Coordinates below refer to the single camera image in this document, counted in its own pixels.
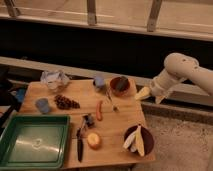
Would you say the dark purple grape bunch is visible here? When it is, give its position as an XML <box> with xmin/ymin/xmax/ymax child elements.
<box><xmin>54</xmin><ymin>95</ymin><xmax>80</xmax><ymax>110</ymax></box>

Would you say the wooden table board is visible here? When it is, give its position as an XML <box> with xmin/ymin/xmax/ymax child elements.
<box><xmin>20</xmin><ymin>79</ymin><xmax>155</xmax><ymax>169</ymax></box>

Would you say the small dark toy object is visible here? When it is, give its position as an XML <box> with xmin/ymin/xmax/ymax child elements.
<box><xmin>83</xmin><ymin>114</ymin><xmax>94</xmax><ymax>128</ymax></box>

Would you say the black handled knife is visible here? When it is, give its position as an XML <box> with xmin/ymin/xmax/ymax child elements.
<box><xmin>76</xmin><ymin>118</ymin><xmax>86</xmax><ymax>162</ymax></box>

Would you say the yellow banana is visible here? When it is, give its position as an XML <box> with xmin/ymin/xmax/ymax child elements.
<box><xmin>136</xmin><ymin>125</ymin><xmax>145</xmax><ymax>156</ymax></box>

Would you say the black object at left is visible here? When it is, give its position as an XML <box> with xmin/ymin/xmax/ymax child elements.
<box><xmin>0</xmin><ymin>66</ymin><xmax>21</xmax><ymax>127</ymax></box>

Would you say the blue object at left edge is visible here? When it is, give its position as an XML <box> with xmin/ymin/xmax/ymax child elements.
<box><xmin>15</xmin><ymin>88</ymin><xmax>26</xmax><ymax>103</ymax></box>

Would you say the blue cup on left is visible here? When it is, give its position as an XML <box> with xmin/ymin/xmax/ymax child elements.
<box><xmin>35</xmin><ymin>98</ymin><xmax>50</xmax><ymax>114</ymax></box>

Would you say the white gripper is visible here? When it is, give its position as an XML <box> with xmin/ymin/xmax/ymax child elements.
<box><xmin>135</xmin><ymin>69</ymin><xmax>185</xmax><ymax>104</ymax></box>

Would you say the orange carrot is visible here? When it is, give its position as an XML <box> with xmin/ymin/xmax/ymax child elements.
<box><xmin>96</xmin><ymin>100</ymin><xmax>103</xmax><ymax>121</ymax></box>

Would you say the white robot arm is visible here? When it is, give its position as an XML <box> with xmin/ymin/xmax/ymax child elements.
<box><xmin>135</xmin><ymin>53</ymin><xmax>213</xmax><ymax>104</ymax></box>

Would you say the dark object in bowl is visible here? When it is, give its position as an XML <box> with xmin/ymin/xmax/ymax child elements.
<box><xmin>115</xmin><ymin>76</ymin><xmax>128</xmax><ymax>91</ymax></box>

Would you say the blue cup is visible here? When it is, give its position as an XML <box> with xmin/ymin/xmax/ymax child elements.
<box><xmin>93</xmin><ymin>76</ymin><xmax>105</xmax><ymax>89</ymax></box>
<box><xmin>35</xmin><ymin>98</ymin><xmax>50</xmax><ymax>114</ymax></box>

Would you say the dark brown plate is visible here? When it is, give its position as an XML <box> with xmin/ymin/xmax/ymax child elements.
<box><xmin>123</xmin><ymin>125</ymin><xmax>154</xmax><ymax>156</ymax></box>

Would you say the green plastic tray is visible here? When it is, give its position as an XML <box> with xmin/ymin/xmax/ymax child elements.
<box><xmin>0</xmin><ymin>115</ymin><xmax>70</xmax><ymax>171</ymax></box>

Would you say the yellow orange fruit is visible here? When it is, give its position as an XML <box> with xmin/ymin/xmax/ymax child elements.
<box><xmin>87</xmin><ymin>133</ymin><xmax>101</xmax><ymax>149</ymax></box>

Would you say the metal fork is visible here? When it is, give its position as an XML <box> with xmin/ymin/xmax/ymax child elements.
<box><xmin>106</xmin><ymin>88</ymin><xmax>119</xmax><ymax>112</ymax></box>

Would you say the brown bowl at back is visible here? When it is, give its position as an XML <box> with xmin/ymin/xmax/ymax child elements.
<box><xmin>110</xmin><ymin>76</ymin><xmax>130</xmax><ymax>96</ymax></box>

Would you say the blue cup at back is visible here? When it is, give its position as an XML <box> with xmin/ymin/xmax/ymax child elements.
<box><xmin>93</xmin><ymin>76</ymin><xmax>105</xmax><ymax>89</ymax></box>

